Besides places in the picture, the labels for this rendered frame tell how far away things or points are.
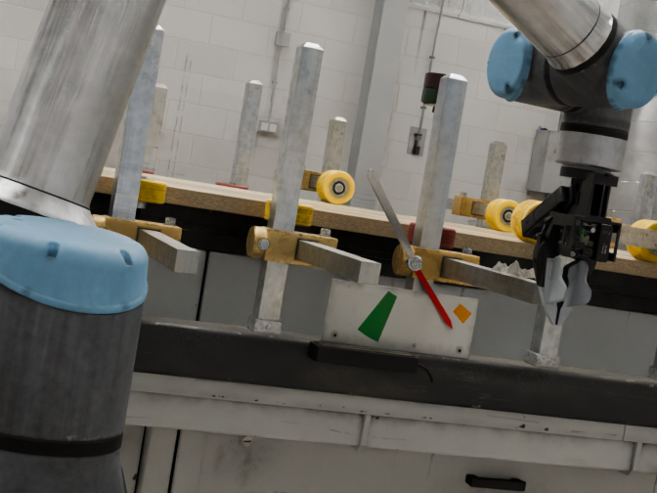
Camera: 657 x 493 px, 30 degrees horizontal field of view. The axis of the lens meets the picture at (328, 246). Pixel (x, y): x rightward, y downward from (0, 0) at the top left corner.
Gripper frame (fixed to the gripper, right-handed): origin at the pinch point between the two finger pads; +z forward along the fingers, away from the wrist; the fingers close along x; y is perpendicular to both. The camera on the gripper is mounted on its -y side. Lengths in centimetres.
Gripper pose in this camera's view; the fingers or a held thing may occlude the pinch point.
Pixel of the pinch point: (553, 314)
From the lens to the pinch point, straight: 170.3
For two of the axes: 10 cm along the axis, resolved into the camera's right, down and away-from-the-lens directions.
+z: -1.6, 9.8, 0.6
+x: 9.4, 1.3, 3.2
